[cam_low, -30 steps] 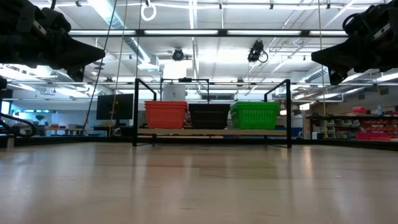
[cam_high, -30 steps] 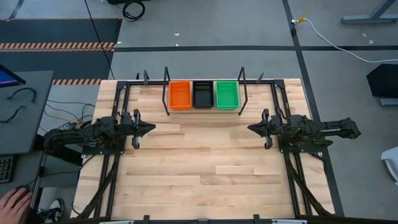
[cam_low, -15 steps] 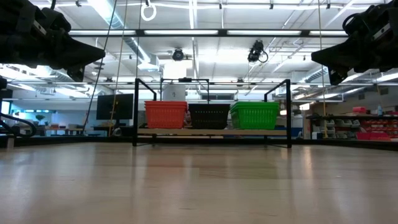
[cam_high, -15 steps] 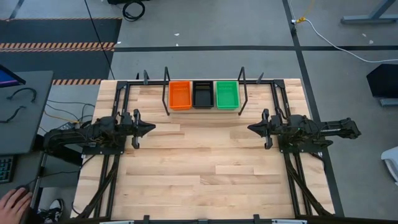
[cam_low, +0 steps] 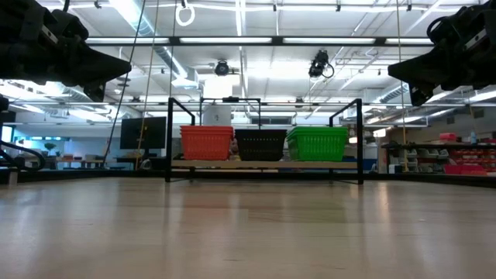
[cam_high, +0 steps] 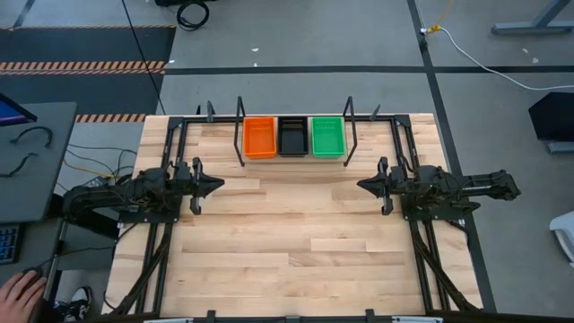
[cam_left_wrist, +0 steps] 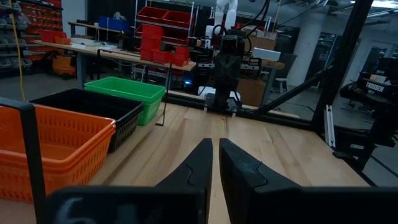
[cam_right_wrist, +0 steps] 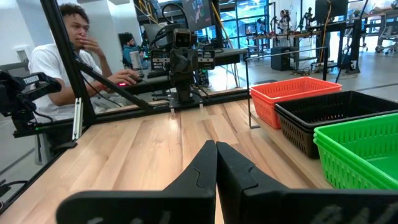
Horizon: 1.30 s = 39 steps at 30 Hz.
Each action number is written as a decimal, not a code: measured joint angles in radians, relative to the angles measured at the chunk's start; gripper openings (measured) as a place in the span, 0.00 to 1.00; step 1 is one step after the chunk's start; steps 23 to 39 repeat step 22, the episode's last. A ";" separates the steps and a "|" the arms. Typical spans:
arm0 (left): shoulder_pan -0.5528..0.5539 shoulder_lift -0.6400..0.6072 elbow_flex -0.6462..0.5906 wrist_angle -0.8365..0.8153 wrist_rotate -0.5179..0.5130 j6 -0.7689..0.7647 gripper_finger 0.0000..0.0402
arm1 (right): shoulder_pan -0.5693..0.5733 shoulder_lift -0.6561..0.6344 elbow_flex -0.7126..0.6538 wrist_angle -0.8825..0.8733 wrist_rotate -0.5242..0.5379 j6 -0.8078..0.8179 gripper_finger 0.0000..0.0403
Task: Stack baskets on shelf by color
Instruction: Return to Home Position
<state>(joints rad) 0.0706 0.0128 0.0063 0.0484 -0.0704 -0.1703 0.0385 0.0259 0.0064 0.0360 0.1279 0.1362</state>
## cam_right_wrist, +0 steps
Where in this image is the dark monitor on stand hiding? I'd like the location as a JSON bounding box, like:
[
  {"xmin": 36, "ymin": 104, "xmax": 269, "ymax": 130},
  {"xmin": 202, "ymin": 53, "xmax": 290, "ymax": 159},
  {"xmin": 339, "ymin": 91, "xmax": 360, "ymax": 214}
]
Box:
[{"xmin": 314, "ymin": 0, "xmax": 349, "ymax": 23}]

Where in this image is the person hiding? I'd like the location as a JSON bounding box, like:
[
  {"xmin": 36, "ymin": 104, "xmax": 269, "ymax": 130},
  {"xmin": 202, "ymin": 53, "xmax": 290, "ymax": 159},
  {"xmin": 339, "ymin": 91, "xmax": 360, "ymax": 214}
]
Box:
[
  {"xmin": 278, "ymin": 9, "xmax": 293, "ymax": 34},
  {"xmin": 27, "ymin": 2, "xmax": 141, "ymax": 124},
  {"xmin": 119, "ymin": 32, "xmax": 147, "ymax": 69}
]

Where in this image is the large dark monitor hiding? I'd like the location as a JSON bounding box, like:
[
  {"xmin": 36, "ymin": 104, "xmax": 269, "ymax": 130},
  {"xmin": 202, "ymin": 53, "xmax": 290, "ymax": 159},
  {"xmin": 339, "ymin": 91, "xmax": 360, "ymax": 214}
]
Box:
[{"xmin": 182, "ymin": 0, "xmax": 215, "ymax": 32}]

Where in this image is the silver metal bracket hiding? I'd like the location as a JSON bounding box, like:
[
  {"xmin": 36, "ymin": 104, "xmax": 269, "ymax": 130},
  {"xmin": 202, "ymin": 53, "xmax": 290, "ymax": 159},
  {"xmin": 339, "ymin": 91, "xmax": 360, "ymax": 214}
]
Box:
[{"xmin": 72, "ymin": 98, "xmax": 84, "ymax": 141}]

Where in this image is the grey monitor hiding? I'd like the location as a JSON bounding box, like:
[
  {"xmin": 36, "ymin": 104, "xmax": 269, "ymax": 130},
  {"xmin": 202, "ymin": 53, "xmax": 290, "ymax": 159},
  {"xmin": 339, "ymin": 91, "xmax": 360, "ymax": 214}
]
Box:
[{"xmin": 142, "ymin": 23, "xmax": 175, "ymax": 47}]

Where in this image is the black office desk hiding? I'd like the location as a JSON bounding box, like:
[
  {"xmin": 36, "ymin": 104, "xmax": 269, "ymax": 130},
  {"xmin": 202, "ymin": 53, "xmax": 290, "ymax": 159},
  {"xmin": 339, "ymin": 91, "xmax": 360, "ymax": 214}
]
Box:
[{"xmin": 124, "ymin": 48, "xmax": 249, "ymax": 96}]

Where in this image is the black diagonal frame brace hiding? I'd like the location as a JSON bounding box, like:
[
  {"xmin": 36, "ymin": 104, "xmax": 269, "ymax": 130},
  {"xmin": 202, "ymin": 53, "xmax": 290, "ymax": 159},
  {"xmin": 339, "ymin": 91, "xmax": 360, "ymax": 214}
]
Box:
[{"xmin": 74, "ymin": 58, "xmax": 155, "ymax": 110}]

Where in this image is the orange plastic slotted basket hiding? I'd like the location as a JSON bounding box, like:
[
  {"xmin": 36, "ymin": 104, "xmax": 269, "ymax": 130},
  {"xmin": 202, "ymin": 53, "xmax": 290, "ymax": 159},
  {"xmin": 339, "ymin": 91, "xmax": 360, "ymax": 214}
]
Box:
[
  {"xmin": 251, "ymin": 93, "xmax": 312, "ymax": 130},
  {"xmin": 249, "ymin": 76, "xmax": 343, "ymax": 104}
]

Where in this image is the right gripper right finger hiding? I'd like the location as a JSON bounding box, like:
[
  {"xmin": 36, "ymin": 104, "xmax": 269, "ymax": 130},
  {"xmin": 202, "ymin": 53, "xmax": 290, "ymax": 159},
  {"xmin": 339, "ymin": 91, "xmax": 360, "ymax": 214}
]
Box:
[{"xmin": 216, "ymin": 141, "xmax": 398, "ymax": 224}]

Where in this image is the black Trossen-labelled device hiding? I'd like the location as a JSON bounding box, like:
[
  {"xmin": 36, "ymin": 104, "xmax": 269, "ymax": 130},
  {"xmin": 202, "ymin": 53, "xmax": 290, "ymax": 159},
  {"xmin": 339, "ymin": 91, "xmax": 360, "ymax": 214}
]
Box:
[{"xmin": 0, "ymin": 70, "xmax": 62, "ymax": 133}]

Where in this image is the silver drink tumbler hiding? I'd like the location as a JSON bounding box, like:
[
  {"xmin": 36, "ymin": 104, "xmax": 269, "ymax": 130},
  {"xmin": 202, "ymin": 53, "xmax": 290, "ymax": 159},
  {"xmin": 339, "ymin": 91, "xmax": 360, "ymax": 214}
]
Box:
[{"xmin": 129, "ymin": 50, "xmax": 144, "ymax": 78}]

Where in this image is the black plastic slotted basket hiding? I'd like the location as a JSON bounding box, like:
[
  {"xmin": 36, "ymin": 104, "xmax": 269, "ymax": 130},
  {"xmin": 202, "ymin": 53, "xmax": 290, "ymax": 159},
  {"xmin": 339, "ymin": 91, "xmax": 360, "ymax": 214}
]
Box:
[
  {"xmin": 275, "ymin": 111, "xmax": 398, "ymax": 160},
  {"xmin": 273, "ymin": 90, "xmax": 398, "ymax": 126}
]

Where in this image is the yellow hanging cable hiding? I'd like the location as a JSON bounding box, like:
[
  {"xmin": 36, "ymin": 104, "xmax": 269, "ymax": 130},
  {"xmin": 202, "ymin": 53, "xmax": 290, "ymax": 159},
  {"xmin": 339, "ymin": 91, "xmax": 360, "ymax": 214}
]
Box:
[{"xmin": 319, "ymin": 0, "xmax": 331, "ymax": 63}]

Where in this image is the black aluminium frame post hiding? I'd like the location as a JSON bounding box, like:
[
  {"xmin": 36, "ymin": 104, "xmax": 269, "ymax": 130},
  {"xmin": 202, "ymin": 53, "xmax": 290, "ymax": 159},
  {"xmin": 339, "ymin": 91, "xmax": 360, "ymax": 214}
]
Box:
[{"xmin": 39, "ymin": 0, "xmax": 97, "ymax": 127}]

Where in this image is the black loose cable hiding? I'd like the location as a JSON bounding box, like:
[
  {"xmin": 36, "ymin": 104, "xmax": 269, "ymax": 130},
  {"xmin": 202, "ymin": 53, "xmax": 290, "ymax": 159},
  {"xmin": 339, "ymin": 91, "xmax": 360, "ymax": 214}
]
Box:
[{"xmin": 0, "ymin": 179, "xmax": 29, "ymax": 197}]

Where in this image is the person's hand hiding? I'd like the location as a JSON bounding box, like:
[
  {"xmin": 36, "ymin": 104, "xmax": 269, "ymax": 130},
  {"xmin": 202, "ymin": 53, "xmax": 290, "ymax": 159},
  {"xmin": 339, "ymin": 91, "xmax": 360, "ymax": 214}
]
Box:
[
  {"xmin": 79, "ymin": 33, "xmax": 98, "ymax": 54},
  {"xmin": 114, "ymin": 68, "xmax": 140, "ymax": 87}
]

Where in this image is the black table edge frame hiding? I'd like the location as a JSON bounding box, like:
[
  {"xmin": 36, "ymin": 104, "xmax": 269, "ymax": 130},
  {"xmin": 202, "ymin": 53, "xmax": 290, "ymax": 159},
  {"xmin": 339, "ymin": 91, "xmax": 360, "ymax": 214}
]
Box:
[{"xmin": 0, "ymin": 88, "xmax": 251, "ymax": 215}]

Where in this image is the office chair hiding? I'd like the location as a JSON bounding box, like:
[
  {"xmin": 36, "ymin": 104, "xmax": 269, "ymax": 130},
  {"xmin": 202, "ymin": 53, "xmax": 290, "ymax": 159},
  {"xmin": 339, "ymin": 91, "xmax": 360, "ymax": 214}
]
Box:
[{"xmin": 374, "ymin": 14, "xmax": 398, "ymax": 54}]

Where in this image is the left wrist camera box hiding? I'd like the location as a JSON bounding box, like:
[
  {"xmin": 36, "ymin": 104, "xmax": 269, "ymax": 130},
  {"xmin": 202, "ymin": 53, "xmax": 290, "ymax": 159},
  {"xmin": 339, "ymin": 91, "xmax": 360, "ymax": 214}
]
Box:
[{"xmin": 172, "ymin": 28, "xmax": 193, "ymax": 48}]

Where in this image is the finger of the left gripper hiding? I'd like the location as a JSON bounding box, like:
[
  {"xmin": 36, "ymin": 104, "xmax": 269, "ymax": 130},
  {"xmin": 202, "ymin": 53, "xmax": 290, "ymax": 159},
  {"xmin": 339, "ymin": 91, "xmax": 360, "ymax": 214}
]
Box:
[
  {"xmin": 150, "ymin": 48, "xmax": 185, "ymax": 85},
  {"xmin": 183, "ymin": 48, "xmax": 216, "ymax": 85}
]

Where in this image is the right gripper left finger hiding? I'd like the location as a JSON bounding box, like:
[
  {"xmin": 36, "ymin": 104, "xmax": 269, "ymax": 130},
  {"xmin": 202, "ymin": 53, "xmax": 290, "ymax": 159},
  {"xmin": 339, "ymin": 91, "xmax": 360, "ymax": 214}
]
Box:
[{"xmin": 55, "ymin": 139, "xmax": 218, "ymax": 224}]

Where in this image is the black computer tower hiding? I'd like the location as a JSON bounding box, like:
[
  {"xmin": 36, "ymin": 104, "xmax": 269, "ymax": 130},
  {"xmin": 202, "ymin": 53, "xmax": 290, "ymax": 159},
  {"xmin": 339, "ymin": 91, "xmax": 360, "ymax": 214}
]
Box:
[{"xmin": 270, "ymin": 46, "xmax": 300, "ymax": 72}]

